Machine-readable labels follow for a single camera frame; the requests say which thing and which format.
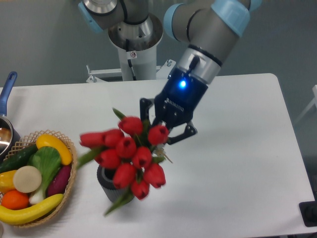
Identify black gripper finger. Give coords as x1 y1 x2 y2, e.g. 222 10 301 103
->
167 121 197 145
139 98 155 121

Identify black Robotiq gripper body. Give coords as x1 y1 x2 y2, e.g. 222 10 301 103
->
153 67 208 129

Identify dark grey ribbed vase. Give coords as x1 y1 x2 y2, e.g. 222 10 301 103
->
97 166 127 204

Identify woven wicker basket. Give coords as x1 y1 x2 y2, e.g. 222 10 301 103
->
5 130 77 228

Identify white frame at right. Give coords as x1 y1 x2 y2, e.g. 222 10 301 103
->
295 85 317 125

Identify blue handled saucepan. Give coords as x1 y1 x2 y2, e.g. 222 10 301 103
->
0 71 20 163

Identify yellow bell pepper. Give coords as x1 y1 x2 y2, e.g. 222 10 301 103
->
0 170 17 194

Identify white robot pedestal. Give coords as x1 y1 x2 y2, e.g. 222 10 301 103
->
86 12 177 84

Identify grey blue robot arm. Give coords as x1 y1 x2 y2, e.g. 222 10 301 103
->
78 0 261 145

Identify purple sweet potato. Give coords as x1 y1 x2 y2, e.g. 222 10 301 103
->
47 166 71 197

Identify black device at edge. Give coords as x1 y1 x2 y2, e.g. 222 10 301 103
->
299 201 317 227

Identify yellow banana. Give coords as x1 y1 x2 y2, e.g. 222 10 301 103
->
0 194 64 225

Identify green bok choy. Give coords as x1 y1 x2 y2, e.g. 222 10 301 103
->
27 146 61 205

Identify beige round disc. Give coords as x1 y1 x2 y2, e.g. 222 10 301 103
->
13 166 42 193

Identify green cucumber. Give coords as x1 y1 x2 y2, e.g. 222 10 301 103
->
0 144 38 173

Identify yellow squash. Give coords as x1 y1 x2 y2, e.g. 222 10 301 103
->
36 134 72 166

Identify orange fruit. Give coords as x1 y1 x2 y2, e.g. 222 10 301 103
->
1 190 29 210

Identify red tulip bouquet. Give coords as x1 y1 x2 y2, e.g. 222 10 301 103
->
77 109 169 215

